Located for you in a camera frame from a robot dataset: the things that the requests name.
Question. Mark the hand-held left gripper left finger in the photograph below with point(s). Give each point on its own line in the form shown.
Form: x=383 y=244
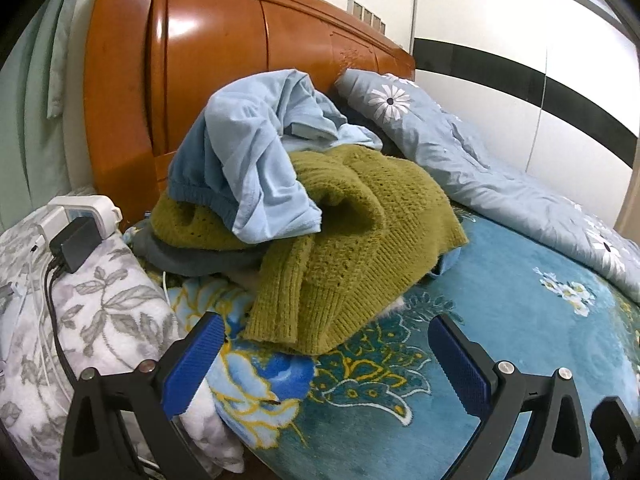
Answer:
x=192 y=365

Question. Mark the pile of clothes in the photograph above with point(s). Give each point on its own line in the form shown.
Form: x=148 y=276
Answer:
x=195 y=170

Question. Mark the light blue cloth piece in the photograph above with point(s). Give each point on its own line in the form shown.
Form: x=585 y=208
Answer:
x=442 y=264

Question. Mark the black charger adapter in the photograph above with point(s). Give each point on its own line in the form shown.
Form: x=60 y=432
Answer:
x=75 y=247

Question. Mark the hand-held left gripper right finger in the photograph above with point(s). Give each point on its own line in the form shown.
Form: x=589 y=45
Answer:
x=460 y=370

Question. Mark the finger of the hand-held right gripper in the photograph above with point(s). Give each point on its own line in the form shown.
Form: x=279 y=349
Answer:
x=615 y=430

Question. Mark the olive green knit sweater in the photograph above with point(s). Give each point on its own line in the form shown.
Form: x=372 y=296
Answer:
x=360 y=220

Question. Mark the orange wooden headboard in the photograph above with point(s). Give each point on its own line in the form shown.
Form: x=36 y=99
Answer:
x=210 y=50

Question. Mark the white power strip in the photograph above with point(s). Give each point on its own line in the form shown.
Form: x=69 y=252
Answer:
x=100 y=207

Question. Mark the grey wall switch panel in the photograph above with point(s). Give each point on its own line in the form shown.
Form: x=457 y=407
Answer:
x=367 y=15

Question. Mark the light blue garment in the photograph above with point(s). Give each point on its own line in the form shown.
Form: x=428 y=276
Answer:
x=260 y=160

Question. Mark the grey garment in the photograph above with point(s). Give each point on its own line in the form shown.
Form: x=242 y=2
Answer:
x=200 y=260

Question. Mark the white wardrobe with black stripe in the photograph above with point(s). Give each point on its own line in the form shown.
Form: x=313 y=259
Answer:
x=500 y=20

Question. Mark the pale green curtain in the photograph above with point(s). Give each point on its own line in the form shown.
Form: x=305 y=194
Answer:
x=30 y=135

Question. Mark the pale blue daisy quilt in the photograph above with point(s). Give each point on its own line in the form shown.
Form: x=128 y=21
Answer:
x=450 y=145

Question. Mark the teal floral blanket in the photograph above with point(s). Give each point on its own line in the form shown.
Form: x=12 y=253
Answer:
x=450 y=285

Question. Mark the grey leaf print pillow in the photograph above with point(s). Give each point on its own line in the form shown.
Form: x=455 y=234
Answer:
x=110 y=310

